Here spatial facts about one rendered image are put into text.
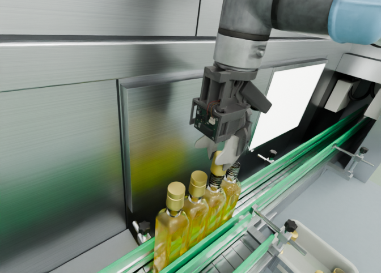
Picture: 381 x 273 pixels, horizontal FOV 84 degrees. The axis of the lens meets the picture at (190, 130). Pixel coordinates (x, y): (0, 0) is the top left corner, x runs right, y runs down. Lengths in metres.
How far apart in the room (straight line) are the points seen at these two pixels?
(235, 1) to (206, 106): 0.15
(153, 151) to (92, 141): 0.13
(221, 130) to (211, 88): 0.07
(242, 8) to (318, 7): 0.09
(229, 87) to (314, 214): 0.86
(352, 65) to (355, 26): 1.06
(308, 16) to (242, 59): 0.09
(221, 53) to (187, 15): 0.16
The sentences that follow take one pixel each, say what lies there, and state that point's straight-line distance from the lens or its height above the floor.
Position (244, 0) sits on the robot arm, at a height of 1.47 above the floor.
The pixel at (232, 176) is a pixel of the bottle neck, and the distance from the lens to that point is 0.53.
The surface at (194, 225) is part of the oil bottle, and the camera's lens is 0.51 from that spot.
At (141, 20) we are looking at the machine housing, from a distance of 0.41.
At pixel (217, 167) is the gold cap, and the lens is 0.46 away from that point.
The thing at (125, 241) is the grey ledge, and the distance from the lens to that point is 0.68.
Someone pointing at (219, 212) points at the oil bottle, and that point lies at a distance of 0.56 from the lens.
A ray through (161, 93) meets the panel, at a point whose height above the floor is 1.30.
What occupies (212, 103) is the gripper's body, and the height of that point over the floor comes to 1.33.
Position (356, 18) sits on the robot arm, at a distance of 0.28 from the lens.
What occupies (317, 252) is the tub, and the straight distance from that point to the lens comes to 0.93.
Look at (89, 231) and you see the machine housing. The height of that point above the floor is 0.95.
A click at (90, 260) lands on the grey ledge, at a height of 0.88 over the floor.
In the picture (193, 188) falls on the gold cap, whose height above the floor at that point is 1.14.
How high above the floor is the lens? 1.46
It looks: 32 degrees down
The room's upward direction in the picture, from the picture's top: 8 degrees clockwise
